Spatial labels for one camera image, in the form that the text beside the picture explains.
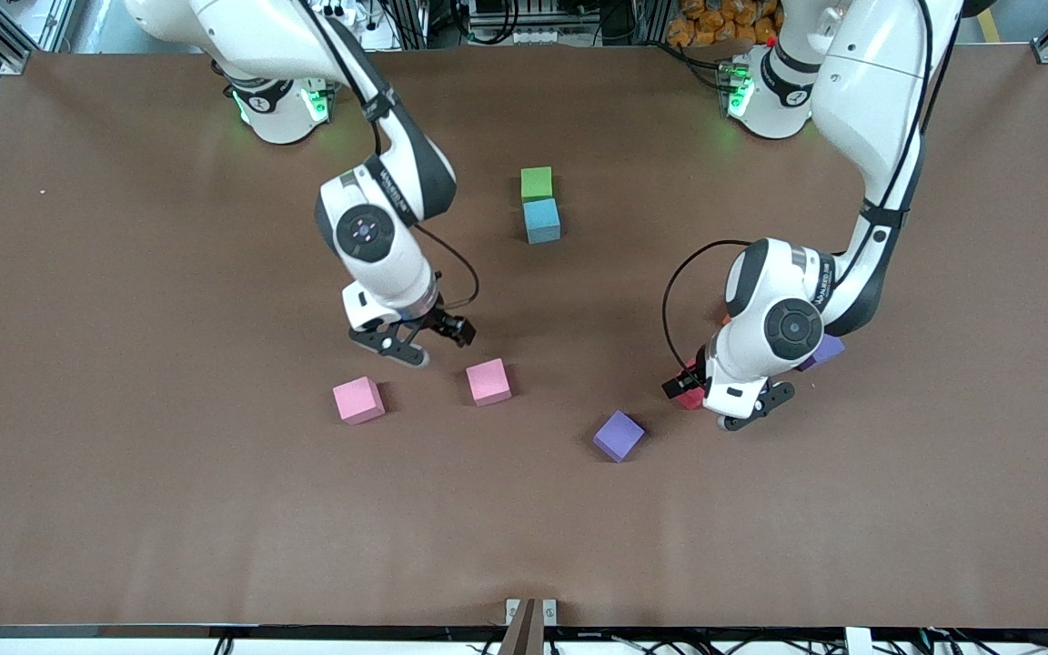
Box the white power strip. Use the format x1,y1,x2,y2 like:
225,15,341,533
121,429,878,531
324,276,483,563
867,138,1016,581
306,0,372,28

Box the equipment rack with cables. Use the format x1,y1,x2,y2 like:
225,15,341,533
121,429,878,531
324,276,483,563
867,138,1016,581
465,0,607,46

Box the grey upright frame post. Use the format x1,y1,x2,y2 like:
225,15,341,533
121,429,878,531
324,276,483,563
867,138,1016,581
33,0,79,53

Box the pink foam block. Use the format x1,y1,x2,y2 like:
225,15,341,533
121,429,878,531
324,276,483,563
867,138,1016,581
465,358,513,408
332,376,387,427

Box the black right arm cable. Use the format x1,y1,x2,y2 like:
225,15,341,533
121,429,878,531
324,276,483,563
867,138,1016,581
301,0,481,312

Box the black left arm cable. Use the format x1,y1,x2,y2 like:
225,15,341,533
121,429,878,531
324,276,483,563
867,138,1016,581
662,0,936,374

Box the black base cable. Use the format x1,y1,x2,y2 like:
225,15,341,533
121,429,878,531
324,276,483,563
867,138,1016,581
665,41,730,92

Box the purple foam block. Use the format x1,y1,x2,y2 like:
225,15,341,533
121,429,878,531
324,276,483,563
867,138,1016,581
797,334,847,372
592,409,646,464

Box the red foam block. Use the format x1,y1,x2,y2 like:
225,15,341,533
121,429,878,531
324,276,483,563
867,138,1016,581
677,357,709,411

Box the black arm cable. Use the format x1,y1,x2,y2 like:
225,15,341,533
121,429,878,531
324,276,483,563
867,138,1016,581
301,0,481,312
662,0,936,374

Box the blue foam block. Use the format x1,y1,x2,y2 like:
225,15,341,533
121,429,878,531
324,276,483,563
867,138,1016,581
523,198,562,246

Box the orange bagged items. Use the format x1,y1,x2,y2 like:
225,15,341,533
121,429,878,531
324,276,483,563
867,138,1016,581
667,0,784,48

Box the small metal bracket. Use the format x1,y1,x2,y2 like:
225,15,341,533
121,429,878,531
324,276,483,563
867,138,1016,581
505,598,559,627

